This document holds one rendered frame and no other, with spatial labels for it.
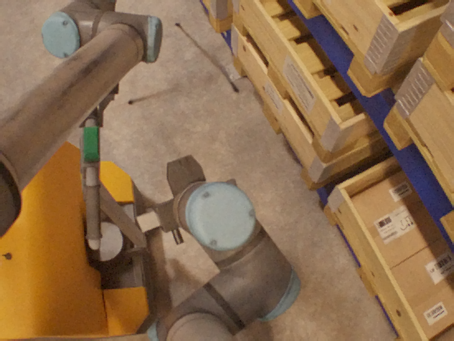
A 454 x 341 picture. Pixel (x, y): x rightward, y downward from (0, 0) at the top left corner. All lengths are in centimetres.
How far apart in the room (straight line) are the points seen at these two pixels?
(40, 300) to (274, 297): 108
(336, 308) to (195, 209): 185
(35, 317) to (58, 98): 111
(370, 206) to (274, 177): 68
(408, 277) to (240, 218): 145
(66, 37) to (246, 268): 53
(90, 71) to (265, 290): 40
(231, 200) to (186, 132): 199
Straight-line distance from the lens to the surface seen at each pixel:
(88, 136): 107
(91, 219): 111
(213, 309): 66
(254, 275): 67
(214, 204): 63
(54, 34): 92
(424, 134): 122
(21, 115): 55
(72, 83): 63
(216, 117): 264
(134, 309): 206
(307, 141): 194
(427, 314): 204
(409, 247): 205
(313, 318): 240
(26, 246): 165
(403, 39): 119
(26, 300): 162
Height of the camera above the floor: 236
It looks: 70 degrees down
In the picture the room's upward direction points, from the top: 1 degrees counter-clockwise
